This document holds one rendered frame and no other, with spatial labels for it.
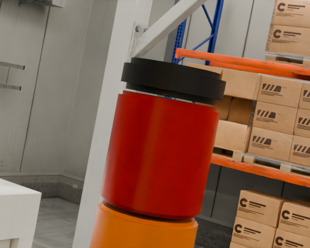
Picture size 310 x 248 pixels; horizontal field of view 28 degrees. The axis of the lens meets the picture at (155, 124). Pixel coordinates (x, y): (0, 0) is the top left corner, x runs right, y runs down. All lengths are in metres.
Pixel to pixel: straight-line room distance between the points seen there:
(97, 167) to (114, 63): 0.49
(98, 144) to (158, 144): 2.61
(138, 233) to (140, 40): 2.57
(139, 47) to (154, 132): 2.56
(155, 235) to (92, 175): 2.63
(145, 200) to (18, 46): 10.42
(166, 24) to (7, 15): 7.80
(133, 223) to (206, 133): 0.05
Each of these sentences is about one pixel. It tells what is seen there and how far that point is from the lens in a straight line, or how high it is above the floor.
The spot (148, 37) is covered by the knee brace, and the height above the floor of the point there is 2.56.
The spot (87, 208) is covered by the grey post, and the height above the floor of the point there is 1.73.
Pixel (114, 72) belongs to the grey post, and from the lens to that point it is 2.86.
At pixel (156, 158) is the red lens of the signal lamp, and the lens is 0.27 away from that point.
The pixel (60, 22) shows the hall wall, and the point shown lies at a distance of 11.36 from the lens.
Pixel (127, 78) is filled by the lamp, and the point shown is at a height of 2.33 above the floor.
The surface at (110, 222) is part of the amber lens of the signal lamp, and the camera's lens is 0.29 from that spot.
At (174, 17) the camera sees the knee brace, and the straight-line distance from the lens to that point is 2.76.
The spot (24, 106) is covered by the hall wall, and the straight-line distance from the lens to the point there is 10.96.
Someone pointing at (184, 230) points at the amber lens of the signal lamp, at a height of 2.27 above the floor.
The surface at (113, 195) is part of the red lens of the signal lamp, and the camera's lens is 0.28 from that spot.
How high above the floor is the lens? 2.33
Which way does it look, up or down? 3 degrees down
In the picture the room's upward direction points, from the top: 11 degrees clockwise
